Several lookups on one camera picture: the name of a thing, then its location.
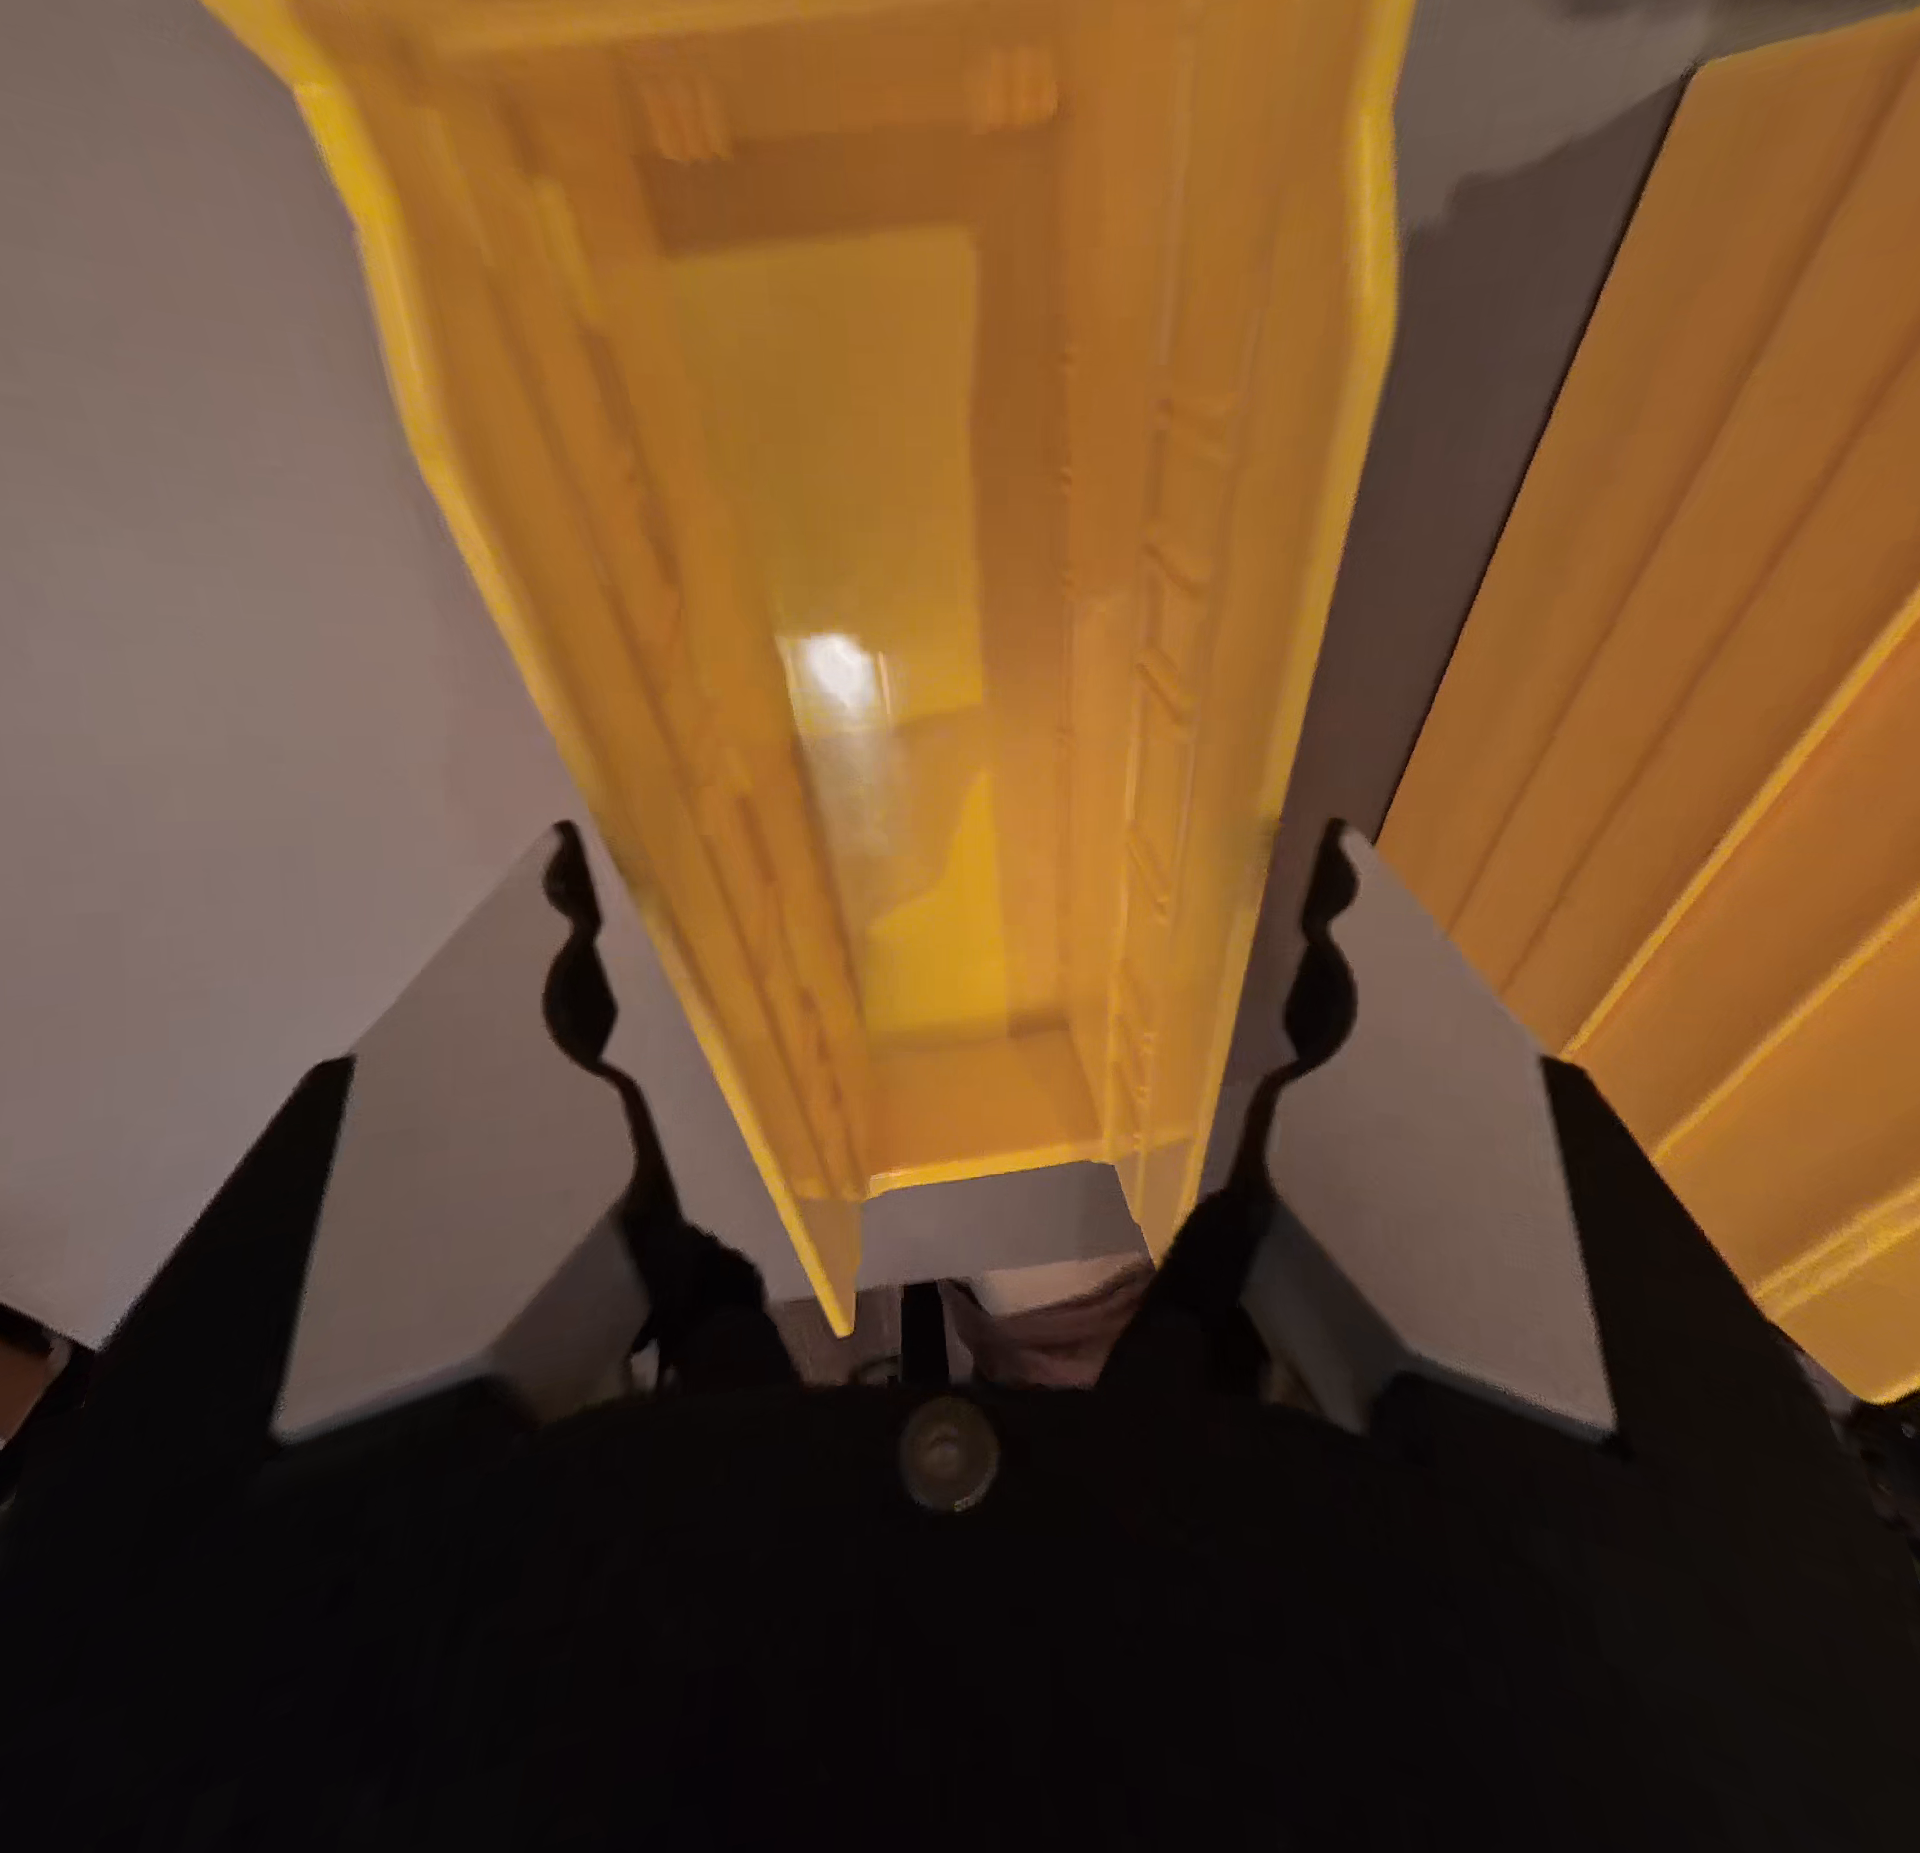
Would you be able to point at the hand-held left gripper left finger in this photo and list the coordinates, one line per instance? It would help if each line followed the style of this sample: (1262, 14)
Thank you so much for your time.
(451, 1179)

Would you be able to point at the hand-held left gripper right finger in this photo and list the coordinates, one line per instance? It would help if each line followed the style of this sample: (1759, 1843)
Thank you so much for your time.
(1440, 1179)

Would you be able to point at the grey desk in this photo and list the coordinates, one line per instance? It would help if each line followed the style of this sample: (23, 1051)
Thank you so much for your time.
(179, 532)

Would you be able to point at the person's brown sweater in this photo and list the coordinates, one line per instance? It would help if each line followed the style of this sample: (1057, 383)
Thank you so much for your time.
(1050, 1329)

